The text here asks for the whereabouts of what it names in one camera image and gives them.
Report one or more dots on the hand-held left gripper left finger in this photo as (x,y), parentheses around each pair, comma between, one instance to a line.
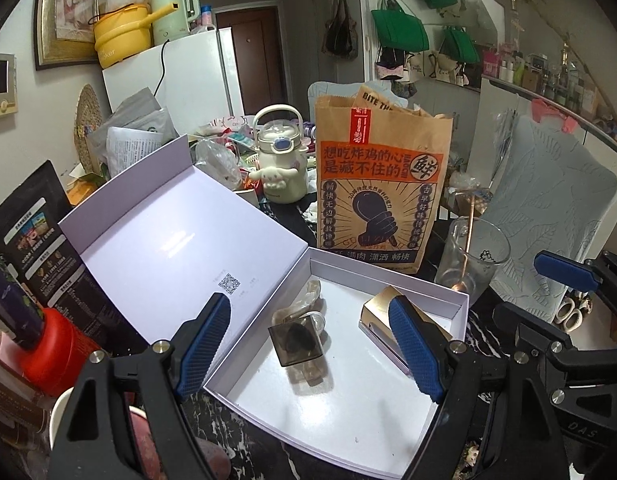
(203,345)

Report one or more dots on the yellow cooking pot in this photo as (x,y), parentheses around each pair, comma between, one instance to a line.
(123,40)

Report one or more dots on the black hanging bag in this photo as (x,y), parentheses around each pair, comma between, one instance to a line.
(338,35)

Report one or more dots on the large green tote bag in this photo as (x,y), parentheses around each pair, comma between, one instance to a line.
(401,30)

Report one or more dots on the long copper stirring spoon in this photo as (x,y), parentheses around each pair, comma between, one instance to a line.
(467,230)

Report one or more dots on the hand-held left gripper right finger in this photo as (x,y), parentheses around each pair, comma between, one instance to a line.
(413,350)

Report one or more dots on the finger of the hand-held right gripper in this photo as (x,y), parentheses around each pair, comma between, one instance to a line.
(533,325)
(563,270)

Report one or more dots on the red round container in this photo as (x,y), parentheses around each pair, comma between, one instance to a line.
(53,350)

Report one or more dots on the gold rectangular box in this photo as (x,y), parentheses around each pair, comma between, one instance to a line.
(376,305)

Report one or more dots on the light green electric kettle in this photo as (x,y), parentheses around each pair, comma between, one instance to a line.
(171,20)

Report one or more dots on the clear plastic bag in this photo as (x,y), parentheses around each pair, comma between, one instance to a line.
(218,162)

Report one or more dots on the white cartoon dog bottle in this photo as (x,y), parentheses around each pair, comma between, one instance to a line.
(278,180)

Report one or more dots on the grey plastic mailer bag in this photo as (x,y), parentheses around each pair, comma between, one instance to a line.
(138,115)

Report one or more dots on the beige fuzzy slippers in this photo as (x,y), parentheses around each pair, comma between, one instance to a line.
(570,312)

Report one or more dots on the black printed pouch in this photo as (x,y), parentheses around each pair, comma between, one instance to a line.
(38,230)

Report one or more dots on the clear glass cup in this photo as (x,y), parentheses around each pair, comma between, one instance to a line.
(488,250)

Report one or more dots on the beige clear hair claw clip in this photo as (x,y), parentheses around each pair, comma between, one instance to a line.
(313,300)

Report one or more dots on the brown door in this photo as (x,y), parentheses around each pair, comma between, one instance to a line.
(253,50)

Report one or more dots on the lavender gift box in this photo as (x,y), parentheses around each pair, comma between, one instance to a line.
(163,240)

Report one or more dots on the white refrigerator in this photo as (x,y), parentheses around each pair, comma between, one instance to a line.
(188,75)

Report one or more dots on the row of bottles and jars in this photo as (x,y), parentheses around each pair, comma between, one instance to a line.
(548,77)

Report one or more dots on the gold framed picture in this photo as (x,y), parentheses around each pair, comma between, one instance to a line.
(68,5)

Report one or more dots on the brown printed paper bag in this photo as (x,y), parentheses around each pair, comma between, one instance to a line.
(383,125)

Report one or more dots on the round woven mat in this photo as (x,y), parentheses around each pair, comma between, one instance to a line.
(91,115)

